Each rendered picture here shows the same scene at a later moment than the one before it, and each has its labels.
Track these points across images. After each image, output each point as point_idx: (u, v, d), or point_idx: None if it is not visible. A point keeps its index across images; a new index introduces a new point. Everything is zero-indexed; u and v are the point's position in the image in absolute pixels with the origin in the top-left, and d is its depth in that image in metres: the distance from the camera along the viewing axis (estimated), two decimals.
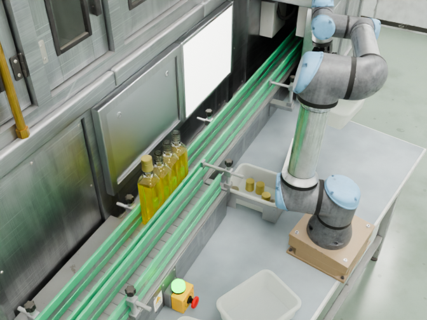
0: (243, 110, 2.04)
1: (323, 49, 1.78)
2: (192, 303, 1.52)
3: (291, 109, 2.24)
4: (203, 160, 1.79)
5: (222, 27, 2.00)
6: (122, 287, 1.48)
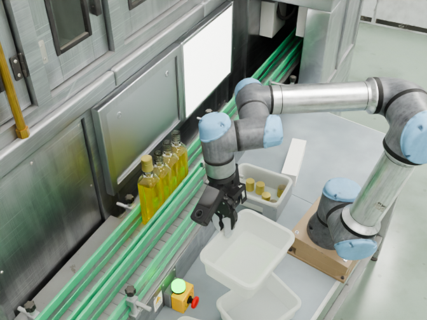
0: None
1: (221, 186, 1.22)
2: (192, 303, 1.52)
3: None
4: (203, 160, 1.79)
5: (222, 27, 2.00)
6: (122, 287, 1.48)
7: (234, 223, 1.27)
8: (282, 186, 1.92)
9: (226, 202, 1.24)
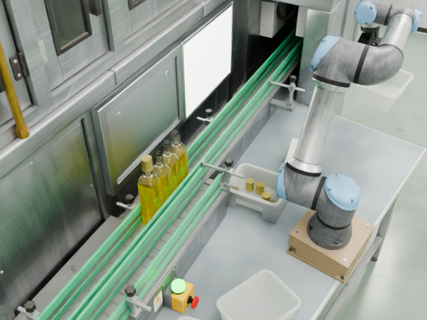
0: (243, 110, 2.04)
1: (371, 35, 1.87)
2: (192, 303, 1.52)
3: (291, 109, 2.24)
4: (203, 160, 1.79)
5: (222, 27, 2.00)
6: (122, 287, 1.48)
7: None
8: None
9: (373, 46, 1.89)
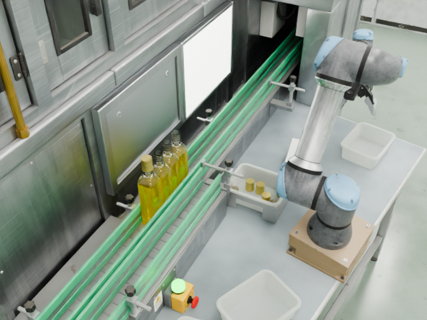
0: (243, 110, 2.04)
1: None
2: (192, 303, 1.52)
3: (291, 109, 2.24)
4: (203, 160, 1.79)
5: (222, 27, 2.00)
6: (122, 287, 1.48)
7: (372, 98, 2.01)
8: None
9: (364, 87, 2.00)
